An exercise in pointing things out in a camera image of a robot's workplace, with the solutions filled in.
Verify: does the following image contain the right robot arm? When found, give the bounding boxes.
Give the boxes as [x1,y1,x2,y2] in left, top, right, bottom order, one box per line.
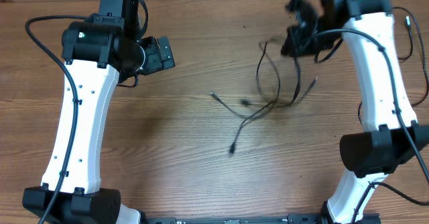
[281,0,428,223]

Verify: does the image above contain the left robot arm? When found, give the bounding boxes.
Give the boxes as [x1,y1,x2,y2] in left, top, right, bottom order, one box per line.
[22,0,175,223]

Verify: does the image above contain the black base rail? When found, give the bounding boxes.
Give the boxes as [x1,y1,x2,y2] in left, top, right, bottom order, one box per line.
[143,212,381,224]

